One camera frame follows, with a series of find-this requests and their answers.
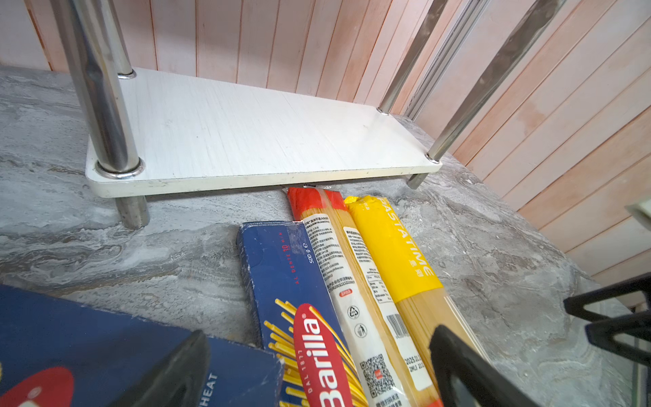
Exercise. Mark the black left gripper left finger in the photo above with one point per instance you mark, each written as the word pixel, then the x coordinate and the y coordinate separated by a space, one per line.
pixel 177 380

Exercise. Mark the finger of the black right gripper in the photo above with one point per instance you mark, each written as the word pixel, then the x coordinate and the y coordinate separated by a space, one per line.
pixel 577 305
pixel 627 336

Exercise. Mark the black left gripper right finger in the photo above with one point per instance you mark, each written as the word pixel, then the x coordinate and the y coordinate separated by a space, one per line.
pixel 465 379

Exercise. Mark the red spaghetti bag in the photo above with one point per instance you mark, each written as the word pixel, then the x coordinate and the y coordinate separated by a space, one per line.
pixel 387 362

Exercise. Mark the yellow Pastatime spaghetti bag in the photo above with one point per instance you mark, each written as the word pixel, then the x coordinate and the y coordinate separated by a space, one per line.
pixel 421 299

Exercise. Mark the blue Barilla spaghetti bag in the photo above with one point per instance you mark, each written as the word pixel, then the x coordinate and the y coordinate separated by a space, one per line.
pixel 295 317

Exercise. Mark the blue Barilla rigatoni box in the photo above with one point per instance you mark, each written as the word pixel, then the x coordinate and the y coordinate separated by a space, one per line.
pixel 56 352

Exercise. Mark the white two-tier shelf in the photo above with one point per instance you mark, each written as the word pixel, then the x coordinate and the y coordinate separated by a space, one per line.
pixel 154 133

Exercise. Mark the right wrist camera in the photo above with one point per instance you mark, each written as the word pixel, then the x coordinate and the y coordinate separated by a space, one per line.
pixel 641 212

